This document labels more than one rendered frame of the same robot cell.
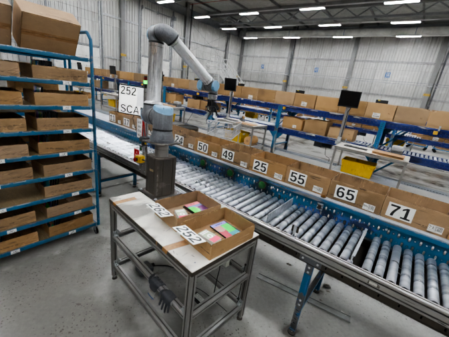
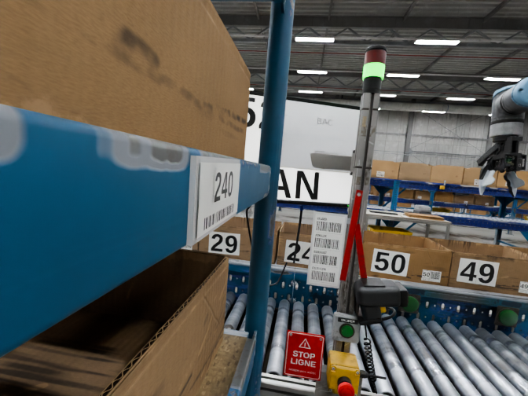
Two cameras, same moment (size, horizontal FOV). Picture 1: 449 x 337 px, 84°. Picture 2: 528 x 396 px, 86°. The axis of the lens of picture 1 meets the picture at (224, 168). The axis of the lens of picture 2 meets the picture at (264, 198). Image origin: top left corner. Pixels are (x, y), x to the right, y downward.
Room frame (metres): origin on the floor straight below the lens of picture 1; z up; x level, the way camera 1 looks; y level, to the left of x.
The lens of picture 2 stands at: (1.97, 1.42, 1.34)
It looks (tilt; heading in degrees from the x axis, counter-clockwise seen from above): 6 degrees down; 331
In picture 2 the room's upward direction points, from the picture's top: 5 degrees clockwise
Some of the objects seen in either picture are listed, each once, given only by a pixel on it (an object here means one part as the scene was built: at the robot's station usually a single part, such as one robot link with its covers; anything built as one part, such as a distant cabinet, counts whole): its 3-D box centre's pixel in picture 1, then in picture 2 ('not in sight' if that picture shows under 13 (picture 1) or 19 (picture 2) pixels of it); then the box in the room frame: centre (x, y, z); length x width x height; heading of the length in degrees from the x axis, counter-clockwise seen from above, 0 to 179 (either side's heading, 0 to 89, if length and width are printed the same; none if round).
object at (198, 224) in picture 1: (218, 230); not in sight; (1.36, -0.01, 0.80); 0.38 x 0.28 x 0.10; 137
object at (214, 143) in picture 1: (214, 147); (394, 254); (2.87, 0.14, 0.96); 0.39 x 0.29 x 0.17; 54
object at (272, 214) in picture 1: (280, 210); not in sight; (1.84, -0.50, 0.76); 0.46 x 0.01 x 0.09; 144
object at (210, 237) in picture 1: (209, 238); not in sight; (1.31, 0.04, 0.77); 0.13 x 0.07 x 0.04; 54
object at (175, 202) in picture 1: (188, 208); not in sight; (1.59, 0.22, 0.80); 0.38 x 0.28 x 0.10; 136
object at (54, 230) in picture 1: (65, 218); not in sight; (2.18, 1.54, 0.19); 0.40 x 0.30 x 0.10; 145
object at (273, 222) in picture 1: (283, 215); not in sight; (1.82, -0.53, 0.72); 0.52 x 0.05 x 0.05; 144
